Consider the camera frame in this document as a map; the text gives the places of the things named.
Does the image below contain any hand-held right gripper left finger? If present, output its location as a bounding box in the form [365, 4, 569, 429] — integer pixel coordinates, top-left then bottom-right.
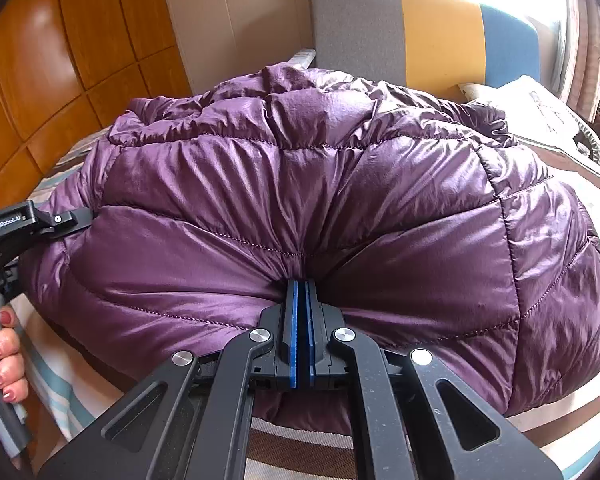
[37, 280, 301, 480]

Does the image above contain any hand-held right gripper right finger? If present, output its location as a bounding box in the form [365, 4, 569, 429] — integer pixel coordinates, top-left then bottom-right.
[305, 280, 566, 480]

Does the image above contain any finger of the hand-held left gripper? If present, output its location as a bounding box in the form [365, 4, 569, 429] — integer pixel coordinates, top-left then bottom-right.
[34, 207, 94, 239]

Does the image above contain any purple down jacket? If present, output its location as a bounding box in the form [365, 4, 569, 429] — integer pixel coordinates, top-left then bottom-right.
[20, 62, 600, 433]

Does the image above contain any person's left hand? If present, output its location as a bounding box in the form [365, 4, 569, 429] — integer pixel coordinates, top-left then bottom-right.
[0, 307, 29, 441]

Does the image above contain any wooden wardrobe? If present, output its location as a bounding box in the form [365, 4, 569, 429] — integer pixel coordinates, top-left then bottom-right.
[0, 0, 193, 201]

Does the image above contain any striped bed sheet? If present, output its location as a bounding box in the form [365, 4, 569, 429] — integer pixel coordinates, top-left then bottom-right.
[10, 125, 600, 480]

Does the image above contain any white printed pillow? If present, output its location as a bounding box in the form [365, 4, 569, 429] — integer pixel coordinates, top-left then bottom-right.
[457, 75, 588, 151]

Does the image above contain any grey yellow blue headboard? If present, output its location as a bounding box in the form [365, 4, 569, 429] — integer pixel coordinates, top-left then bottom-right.
[287, 0, 600, 163]

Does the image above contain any beige patterned curtain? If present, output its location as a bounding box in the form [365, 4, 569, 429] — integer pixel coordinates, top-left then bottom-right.
[560, 0, 600, 126]

